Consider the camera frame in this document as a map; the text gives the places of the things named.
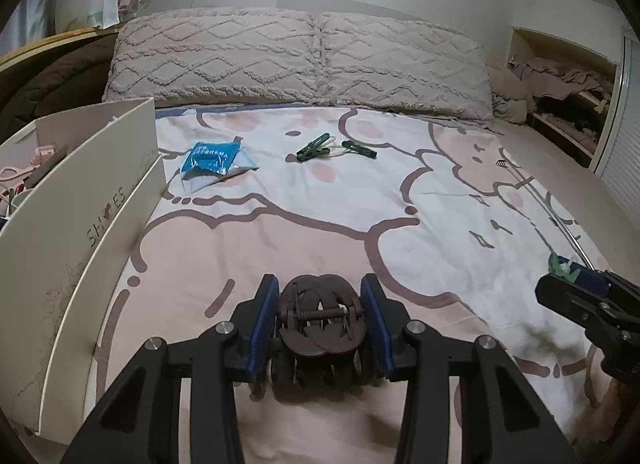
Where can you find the beige bed sheet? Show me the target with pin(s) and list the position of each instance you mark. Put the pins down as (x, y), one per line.
(575, 194)

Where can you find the thin metal rod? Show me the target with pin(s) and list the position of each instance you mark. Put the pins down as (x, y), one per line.
(545, 204)

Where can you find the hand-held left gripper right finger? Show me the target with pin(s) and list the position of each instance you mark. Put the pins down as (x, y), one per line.
(377, 324)

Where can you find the white louvre door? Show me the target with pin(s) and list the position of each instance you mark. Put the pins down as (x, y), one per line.
(625, 143)

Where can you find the beige plush blanket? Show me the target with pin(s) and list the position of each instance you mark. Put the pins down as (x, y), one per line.
(510, 88)

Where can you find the folded brown blanket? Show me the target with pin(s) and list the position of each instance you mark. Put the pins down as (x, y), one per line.
(50, 78)

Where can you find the wooden shelf unit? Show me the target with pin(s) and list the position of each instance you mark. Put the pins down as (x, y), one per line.
(60, 38)

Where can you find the blue foil packet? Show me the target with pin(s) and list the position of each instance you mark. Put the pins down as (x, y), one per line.
(210, 156)

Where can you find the pink clothes pile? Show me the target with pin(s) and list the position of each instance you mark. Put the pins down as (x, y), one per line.
(550, 73)

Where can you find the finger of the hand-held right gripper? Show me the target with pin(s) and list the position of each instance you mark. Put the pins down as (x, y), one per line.
(595, 281)
(565, 294)

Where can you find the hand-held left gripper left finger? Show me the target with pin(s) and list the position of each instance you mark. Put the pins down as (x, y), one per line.
(262, 329)

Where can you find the white shoe box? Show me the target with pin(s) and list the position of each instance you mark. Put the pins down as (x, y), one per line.
(75, 204)

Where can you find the white wardrobe niche shelf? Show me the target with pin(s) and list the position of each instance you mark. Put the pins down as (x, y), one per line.
(520, 43)

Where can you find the beige knitted pillow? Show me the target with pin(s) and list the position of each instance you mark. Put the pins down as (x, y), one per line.
(215, 53)
(400, 63)

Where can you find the pink plastic clips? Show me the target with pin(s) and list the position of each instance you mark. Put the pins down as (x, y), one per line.
(42, 149)

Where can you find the person's right hand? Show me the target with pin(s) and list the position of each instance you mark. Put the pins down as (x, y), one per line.
(612, 404)

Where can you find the dark brown hair claw clip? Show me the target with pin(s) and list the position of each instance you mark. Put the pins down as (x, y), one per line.
(320, 324)

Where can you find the cartoon printed blanket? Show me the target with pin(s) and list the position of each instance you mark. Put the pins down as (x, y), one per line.
(350, 219)

